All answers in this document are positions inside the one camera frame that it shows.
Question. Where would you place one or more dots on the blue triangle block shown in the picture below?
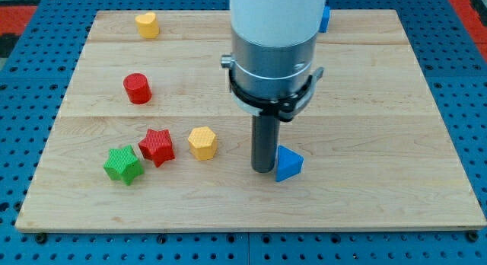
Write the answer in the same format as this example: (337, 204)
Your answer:
(289, 164)

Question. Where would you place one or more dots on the blue block behind arm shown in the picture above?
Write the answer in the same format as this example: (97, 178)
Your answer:
(325, 19)

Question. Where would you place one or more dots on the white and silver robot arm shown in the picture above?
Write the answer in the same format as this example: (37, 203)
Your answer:
(273, 44)

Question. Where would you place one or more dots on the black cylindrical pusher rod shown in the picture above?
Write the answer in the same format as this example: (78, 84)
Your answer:
(265, 136)

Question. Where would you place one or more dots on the yellow hexagon block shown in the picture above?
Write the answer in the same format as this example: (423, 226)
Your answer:
(203, 143)

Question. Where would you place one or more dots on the red star block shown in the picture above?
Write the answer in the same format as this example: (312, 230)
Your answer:
(157, 146)

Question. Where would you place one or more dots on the light wooden board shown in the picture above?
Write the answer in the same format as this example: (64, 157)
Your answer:
(377, 155)

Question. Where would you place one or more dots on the red cylinder block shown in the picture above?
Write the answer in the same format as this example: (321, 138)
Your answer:
(137, 88)

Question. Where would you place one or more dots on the green star block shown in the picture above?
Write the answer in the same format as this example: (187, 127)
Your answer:
(123, 164)

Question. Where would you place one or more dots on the yellow heart block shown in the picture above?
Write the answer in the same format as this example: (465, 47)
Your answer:
(147, 25)

